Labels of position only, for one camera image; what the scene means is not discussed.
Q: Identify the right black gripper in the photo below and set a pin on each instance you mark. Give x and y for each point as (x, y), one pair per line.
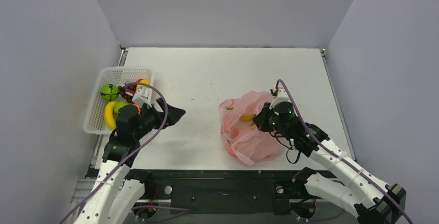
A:
(262, 120)

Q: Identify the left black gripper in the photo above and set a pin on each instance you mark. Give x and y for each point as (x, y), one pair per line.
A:
(173, 115)

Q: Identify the pink plastic bag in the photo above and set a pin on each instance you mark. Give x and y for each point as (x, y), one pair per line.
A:
(242, 140)

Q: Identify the green fake fruit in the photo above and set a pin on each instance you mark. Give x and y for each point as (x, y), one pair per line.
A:
(109, 92)

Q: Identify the yellow fake fruit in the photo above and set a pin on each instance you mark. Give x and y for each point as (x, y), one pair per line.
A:
(246, 118)

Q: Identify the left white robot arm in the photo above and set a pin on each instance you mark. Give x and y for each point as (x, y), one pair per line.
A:
(117, 186)

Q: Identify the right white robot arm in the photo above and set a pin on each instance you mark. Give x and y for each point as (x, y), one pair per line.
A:
(353, 189)

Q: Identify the yellow fake lemon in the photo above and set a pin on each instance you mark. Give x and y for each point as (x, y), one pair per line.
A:
(142, 82)

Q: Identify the purple fake grapes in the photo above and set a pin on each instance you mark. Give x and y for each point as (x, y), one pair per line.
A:
(126, 93)

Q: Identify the green fake pear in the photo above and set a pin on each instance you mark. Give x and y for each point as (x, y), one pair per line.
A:
(118, 105)

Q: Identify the yellow fake banana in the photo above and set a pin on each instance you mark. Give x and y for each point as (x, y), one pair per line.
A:
(108, 115)

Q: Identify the white plastic basket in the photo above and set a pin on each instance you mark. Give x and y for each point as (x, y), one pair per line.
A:
(94, 122)

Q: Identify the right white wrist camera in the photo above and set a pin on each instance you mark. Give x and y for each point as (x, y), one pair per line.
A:
(279, 95)

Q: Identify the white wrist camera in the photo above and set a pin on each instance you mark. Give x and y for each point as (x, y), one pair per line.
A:
(279, 95)
(142, 95)

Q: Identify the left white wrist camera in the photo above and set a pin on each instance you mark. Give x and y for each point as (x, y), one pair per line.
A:
(142, 95)

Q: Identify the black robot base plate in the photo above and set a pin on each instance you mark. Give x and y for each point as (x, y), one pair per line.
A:
(222, 191)

